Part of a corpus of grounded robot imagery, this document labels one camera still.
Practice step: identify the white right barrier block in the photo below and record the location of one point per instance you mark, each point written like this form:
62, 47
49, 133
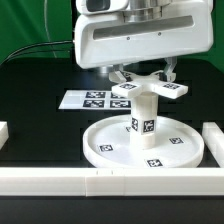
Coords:
214, 139

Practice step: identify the white front barrier rail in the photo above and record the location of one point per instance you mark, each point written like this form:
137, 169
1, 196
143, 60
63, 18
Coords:
111, 182

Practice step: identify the white left barrier block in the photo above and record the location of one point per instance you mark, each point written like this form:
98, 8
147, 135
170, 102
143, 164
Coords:
3, 133

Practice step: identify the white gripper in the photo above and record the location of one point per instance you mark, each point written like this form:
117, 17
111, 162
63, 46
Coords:
144, 30

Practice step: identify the white cross-shaped table base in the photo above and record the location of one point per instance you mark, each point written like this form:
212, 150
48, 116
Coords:
136, 85

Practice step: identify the white barrier block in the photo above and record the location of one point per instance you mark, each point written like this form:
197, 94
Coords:
214, 139
3, 133

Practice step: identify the white round table top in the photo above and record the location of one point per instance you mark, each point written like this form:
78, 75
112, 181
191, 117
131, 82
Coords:
108, 144

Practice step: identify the white marker tag plate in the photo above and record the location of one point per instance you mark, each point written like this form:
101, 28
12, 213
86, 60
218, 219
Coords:
93, 100

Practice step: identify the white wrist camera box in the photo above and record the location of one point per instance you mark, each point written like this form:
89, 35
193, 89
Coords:
100, 6

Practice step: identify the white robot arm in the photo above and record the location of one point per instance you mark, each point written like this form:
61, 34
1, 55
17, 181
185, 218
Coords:
119, 32

